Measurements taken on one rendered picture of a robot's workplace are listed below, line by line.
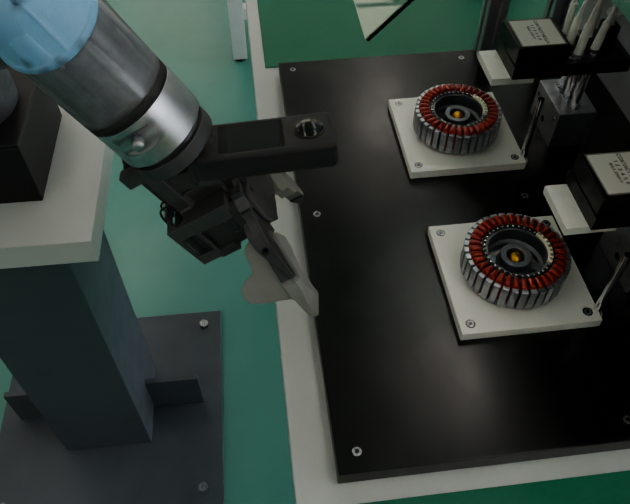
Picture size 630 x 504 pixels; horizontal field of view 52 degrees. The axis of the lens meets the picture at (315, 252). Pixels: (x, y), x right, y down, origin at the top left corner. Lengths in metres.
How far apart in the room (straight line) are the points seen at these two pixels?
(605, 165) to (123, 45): 0.45
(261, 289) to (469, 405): 0.23
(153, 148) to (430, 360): 0.35
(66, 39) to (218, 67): 1.96
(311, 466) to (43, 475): 0.96
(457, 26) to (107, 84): 0.80
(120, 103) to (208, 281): 1.26
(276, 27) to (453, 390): 0.71
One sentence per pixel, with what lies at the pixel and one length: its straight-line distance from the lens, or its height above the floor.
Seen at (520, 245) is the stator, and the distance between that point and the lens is 0.74.
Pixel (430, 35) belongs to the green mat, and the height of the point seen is 0.75.
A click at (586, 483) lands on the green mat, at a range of 0.68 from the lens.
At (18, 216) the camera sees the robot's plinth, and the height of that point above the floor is 0.75.
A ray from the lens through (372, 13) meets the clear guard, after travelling 0.65.
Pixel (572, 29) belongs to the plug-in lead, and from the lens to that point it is 0.87.
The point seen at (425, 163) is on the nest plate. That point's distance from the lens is 0.84.
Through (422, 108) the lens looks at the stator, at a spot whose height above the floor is 0.82.
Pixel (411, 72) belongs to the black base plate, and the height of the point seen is 0.77.
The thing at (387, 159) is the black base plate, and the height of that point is 0.77.
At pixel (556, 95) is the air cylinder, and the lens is 0.93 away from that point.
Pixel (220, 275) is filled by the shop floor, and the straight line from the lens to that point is 1.72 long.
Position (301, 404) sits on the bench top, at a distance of 0.67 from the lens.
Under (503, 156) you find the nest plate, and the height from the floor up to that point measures 0.78.
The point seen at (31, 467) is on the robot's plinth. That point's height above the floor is 0.02.
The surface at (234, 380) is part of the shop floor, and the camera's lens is 1.54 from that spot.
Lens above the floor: 1.34
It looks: 50 degrees down
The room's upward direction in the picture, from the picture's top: straight up
